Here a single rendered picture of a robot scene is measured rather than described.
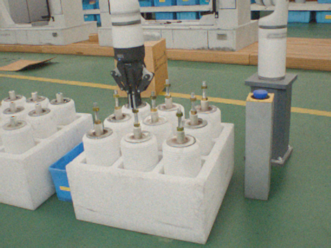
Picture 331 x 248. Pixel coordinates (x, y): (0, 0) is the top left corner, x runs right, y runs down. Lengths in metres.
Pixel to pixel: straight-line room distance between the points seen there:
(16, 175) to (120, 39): 0.55
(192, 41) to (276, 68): 1.87
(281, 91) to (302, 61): 1.46
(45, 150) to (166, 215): 0.46
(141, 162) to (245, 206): 0.35
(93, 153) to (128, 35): 0.34
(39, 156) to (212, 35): 2.07
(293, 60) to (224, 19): 0.66
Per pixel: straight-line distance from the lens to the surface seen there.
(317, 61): 2.66
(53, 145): 1.21
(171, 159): 0.88
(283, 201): 1.13
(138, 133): 0.93
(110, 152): 0.98
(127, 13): 0.83
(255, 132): 1.02
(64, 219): 1.12
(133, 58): 0.85
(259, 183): 1.09
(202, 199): 0.87
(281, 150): 1.31
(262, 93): 1.00
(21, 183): 1.16
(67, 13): 4.10
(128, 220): 1.00
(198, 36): 3.01
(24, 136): 1.15
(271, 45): 1.21
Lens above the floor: 0.63
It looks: 21 degrees down
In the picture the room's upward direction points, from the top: 4 degrees counter-clockwise
